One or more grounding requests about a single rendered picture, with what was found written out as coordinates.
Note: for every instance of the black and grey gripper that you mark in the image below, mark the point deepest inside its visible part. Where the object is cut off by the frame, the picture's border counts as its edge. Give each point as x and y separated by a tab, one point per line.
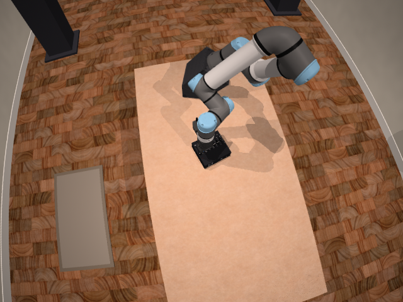
202	144

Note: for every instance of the black lighting desk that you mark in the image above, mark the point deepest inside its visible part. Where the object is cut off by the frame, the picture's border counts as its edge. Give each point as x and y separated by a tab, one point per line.
218	152

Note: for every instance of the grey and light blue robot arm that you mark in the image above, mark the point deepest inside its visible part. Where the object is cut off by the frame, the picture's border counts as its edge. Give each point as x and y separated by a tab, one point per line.
293	60

